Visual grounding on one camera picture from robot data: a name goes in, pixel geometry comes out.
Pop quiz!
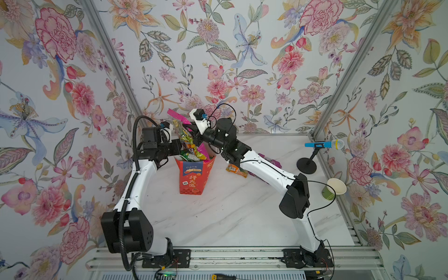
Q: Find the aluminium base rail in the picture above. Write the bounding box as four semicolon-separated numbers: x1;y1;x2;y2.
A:
86;246;385;271

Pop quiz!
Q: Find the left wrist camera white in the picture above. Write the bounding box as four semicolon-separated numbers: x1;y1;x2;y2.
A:
160;121;173;143

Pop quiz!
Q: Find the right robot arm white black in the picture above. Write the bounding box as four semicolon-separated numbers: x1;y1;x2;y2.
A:
189;108;319;252

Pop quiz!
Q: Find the blue microphone on stand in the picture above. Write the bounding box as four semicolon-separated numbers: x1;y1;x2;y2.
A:
296;139;345;175

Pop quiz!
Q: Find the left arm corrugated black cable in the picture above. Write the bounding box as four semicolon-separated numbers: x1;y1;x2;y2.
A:
117;115;160;280

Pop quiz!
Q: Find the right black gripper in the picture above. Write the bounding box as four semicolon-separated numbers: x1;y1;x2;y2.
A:
186;122;232;156

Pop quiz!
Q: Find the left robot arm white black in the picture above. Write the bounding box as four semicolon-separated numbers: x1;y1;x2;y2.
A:
101;122;182;256

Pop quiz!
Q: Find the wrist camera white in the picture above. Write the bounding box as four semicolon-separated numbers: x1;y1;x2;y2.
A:
160;121;173;143
189;108;211;135

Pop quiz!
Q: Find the large pink candy bag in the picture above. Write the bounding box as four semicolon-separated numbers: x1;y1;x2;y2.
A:
168;109;209;162

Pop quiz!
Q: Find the yellow black screwdriver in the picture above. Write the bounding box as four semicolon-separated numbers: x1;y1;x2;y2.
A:
211;274;244;280

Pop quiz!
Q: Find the magenta grape snack bag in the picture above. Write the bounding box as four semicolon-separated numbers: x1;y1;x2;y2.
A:
249;158;282;184

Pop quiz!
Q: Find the green paper cup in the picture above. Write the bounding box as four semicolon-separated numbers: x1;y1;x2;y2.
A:
322;178;347;201

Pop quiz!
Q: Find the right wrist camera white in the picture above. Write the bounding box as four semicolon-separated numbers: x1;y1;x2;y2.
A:
189;108;211;135

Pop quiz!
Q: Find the orange snack pack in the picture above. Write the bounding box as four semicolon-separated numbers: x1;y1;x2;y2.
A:
226;164;249;178

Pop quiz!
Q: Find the red white paper bag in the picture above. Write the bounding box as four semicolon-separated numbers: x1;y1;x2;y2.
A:
175;156;216;196

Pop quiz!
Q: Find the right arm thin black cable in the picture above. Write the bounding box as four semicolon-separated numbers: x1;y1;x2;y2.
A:
208;103;337;280

